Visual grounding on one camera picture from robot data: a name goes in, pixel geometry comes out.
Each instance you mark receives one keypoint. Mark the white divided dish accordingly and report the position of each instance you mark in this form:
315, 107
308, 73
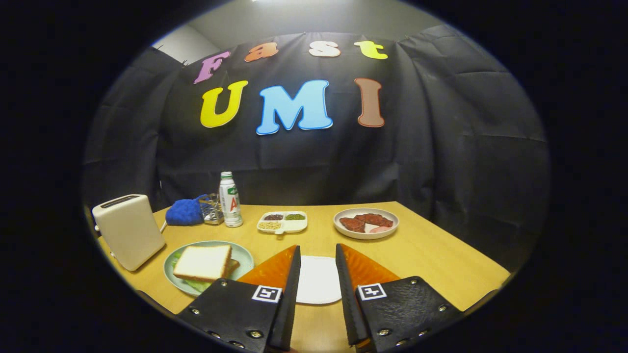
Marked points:
297, 227

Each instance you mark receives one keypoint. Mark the pile of dark beans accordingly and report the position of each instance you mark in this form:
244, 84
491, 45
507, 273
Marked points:
273, 217

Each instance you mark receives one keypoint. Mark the blue oven mitt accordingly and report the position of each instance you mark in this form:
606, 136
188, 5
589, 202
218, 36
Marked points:
184, 213

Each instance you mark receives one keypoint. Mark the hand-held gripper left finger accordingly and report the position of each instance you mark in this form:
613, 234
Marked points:
287, 314

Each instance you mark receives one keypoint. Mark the white toaster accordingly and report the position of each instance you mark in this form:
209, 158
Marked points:
127, 235

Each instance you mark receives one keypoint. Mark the dark red meat slice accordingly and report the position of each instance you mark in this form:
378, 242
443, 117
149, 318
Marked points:
352, 224
377, 219

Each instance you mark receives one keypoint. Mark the pale green plate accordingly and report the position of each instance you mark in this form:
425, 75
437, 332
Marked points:
243, 255

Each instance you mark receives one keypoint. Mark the white round meat plate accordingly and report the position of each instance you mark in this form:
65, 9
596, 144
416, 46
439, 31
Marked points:
363, 236

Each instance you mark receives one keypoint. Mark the black backdrop cloth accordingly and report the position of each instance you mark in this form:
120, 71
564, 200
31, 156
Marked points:
441, 147

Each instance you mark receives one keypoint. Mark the green lettuce leaf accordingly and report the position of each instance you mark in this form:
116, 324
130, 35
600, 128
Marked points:
198, 286

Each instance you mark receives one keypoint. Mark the white square plate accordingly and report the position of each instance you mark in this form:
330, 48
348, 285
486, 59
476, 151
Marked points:
319, 279

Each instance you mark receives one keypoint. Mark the white drink bottle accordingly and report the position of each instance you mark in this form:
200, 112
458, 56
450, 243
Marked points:
230, 206

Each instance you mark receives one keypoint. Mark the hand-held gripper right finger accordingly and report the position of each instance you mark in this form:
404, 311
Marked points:
351, 314

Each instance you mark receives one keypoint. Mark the pile of green beans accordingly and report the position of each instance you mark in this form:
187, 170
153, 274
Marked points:
295, 216

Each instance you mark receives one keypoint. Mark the toasted bread slice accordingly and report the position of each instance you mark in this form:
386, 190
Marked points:
201, 262

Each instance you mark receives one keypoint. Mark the pile of yellow beans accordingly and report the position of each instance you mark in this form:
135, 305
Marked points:
269, 225

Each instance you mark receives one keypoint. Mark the pink ham slice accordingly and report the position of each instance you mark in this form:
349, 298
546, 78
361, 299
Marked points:
379, 229

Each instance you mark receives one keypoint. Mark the white bread slice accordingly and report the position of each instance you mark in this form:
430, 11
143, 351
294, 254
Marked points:
232, 267

